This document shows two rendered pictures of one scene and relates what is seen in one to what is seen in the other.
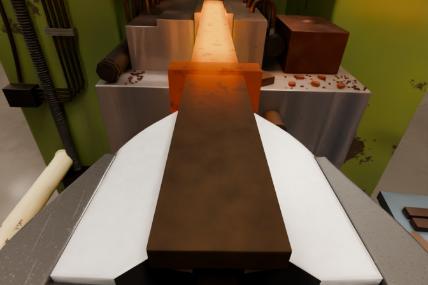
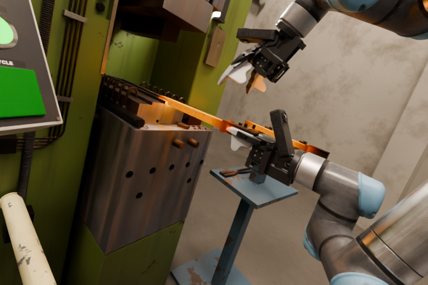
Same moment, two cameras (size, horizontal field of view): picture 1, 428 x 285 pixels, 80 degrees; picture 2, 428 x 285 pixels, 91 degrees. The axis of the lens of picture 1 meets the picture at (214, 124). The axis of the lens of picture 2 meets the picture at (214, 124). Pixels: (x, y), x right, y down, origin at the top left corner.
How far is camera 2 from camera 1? 0.54 m
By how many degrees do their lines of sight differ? 53
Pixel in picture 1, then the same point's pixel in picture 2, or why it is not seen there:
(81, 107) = (48, 151)
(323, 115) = (202, 139)
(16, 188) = not seen: outside the picture
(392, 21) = (202, 107)
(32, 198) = (28, 225)
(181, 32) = (159, 108)
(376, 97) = not seen: hidden behind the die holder
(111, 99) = (139, 135)
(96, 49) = (79, 111)
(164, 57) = (150, 118)
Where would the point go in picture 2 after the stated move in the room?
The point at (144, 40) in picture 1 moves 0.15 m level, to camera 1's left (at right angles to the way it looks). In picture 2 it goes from (144, 110) to (95, 105)
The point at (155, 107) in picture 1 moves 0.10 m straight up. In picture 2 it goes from (155, 139) to (162, 109)
